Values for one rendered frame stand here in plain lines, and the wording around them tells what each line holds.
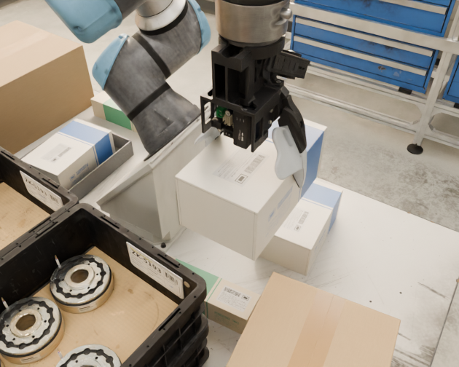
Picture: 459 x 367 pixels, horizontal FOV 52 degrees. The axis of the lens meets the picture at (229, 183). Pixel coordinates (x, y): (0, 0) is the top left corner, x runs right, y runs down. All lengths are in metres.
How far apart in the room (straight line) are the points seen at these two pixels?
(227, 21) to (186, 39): 0.55
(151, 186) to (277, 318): 0.36
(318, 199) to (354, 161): 1.39
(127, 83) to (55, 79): 0.46
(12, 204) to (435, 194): 1.86
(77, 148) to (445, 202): 1.69
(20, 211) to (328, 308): 0.64
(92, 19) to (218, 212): 0.26
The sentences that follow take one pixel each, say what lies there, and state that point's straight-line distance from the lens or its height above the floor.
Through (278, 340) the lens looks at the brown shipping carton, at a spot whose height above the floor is 0.86.
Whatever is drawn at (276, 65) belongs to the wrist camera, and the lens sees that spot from 0.54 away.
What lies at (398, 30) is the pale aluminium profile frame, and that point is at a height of 0.61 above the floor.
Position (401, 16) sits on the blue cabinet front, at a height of 0.65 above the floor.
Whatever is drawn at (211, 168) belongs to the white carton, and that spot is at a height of 1.14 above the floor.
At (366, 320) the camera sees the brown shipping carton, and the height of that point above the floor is 0.86.
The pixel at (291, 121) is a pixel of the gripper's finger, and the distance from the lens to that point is 0.56.
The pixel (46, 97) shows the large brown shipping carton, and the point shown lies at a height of 0.81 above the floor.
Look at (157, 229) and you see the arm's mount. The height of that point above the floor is 0.77.
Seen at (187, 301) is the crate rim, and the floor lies 0.93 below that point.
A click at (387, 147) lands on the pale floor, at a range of 2.59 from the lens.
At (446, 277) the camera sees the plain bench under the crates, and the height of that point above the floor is 0.70.
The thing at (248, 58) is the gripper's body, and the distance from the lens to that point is 0.49.
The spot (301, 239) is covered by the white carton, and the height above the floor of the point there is 0.79.
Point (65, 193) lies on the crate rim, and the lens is 0.91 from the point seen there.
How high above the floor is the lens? 1.53
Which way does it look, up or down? 43 degrees down
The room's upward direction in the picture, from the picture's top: straight up
